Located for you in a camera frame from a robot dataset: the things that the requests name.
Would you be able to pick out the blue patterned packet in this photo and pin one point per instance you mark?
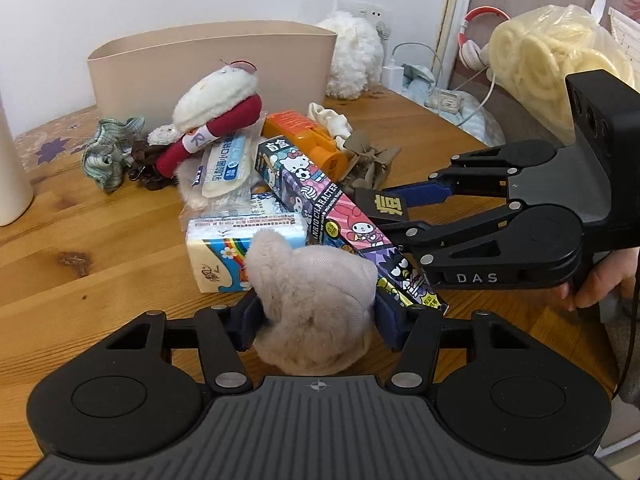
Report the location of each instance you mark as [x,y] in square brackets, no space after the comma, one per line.
[265,204]

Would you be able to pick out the white wet wipe packet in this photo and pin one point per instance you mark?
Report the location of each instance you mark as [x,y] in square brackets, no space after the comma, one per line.
[225,165]

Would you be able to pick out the beige fabric bow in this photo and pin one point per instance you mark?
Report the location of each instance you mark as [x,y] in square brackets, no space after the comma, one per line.
[370,160]

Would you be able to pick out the white charger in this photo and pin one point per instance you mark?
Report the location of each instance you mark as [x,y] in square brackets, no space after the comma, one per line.
[393,74]

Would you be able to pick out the white power adapter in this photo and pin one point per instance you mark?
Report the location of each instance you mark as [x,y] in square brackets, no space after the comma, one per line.
[446,101]

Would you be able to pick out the floral patterned board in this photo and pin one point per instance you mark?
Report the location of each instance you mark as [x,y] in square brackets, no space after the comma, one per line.
[50,137]

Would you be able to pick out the person's right hand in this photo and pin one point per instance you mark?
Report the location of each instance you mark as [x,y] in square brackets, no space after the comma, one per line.
[602,280]

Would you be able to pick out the plastic bag of yellow snacks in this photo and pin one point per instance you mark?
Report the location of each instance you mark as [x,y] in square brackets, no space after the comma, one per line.
[540,55]

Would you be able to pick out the beige fluffy knit hat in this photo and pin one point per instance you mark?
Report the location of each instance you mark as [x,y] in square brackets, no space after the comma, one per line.
[310,300]

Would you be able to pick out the green plaid scrunchie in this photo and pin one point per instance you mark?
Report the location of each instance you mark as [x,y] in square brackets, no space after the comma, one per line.
[107,152]

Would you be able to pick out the white fluffy plush toy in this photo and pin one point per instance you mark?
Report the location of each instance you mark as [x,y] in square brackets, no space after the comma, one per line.
[355,55]

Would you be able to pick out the cartoon printed long box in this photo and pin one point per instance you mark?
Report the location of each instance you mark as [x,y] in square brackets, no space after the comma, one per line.
[320,200]

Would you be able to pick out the brown hair scrunchie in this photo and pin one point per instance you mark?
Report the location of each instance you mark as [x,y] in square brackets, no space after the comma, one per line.
[147,160]

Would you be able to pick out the red and white headphones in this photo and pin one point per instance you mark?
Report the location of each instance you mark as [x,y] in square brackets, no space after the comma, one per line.
[475,47]

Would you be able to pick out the cream white scrunchie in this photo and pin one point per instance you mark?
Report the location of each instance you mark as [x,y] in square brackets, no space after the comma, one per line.
[327,120]

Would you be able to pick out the wooden desktop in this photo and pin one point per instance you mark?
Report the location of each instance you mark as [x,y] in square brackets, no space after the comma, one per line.
[100,270]

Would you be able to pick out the white and red plush toy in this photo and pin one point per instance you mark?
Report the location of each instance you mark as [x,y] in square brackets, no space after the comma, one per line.
[215,95]

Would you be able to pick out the rainbow printed tissue pack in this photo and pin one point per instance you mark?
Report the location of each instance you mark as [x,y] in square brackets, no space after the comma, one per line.
[220,255]

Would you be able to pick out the beige plastic storage bin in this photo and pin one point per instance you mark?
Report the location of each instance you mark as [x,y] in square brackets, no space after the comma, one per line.
[210,60]

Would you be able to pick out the white thermos bottle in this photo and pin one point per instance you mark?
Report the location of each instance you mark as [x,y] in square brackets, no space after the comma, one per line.
[12,160]

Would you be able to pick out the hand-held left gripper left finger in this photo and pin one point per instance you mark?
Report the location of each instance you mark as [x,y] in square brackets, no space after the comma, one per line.
[247,321]

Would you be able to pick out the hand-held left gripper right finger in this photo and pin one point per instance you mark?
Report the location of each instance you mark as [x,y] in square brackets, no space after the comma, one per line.
[387,321]

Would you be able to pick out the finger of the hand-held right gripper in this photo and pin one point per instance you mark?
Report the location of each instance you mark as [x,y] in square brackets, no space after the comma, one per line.
[450,240]
[425,194]

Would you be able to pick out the white wall socket plate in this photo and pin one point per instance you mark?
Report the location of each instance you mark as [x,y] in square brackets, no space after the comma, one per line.
[357,6]

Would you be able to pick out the orange plastic toy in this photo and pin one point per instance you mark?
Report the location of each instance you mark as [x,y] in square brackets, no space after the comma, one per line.
[310,135]

